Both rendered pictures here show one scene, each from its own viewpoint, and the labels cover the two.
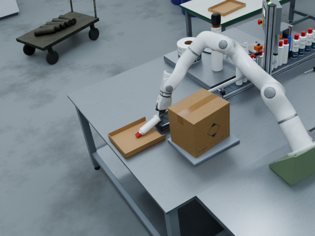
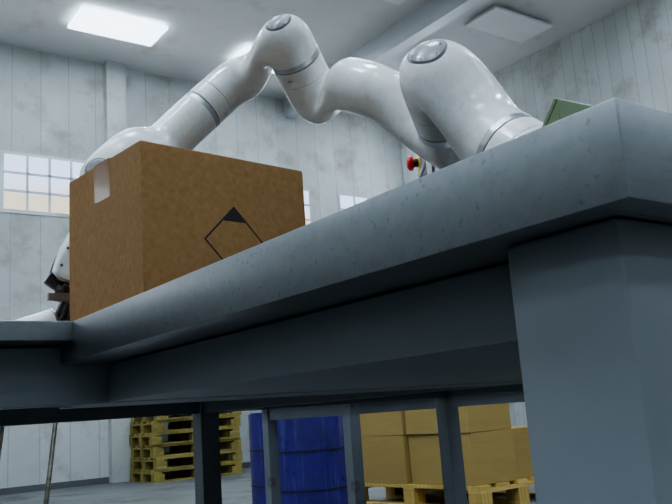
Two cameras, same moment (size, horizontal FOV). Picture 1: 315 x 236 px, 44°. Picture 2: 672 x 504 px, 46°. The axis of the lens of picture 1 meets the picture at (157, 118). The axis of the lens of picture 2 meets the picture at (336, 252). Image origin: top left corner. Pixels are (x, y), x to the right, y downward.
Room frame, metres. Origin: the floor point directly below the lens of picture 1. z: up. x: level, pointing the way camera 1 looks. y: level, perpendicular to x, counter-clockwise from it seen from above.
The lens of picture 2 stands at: (0.64, -0.29, 0.72)
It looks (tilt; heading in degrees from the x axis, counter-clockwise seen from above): 11 degrees up; 351
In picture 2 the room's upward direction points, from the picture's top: 4 degrees counter-clockwise
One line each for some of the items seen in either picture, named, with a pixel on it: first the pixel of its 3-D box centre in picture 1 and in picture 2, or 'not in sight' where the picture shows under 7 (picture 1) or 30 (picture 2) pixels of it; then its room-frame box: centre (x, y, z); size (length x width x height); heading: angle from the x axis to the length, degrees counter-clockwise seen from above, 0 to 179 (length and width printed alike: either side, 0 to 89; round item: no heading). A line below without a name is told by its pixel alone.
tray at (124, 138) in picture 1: (136, 136); not in sight; (2.04, 0.16, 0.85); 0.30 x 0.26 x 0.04; 117
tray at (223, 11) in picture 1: (226, 7); not in sight; (4.06, -0.92, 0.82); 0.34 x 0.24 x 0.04; 123
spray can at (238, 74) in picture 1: (239, 72); not in sight; (2.45, -0.65, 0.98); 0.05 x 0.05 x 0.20
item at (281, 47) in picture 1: (279, 53); not in sight; (2.64, -1.01, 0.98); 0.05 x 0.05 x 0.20
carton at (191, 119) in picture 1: (199, 121); (189, 256); (1.93, -0.26, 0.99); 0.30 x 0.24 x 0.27; 124
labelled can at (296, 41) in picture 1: (295, 46); not in sight; (2.71, -1.16, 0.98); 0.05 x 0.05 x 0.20
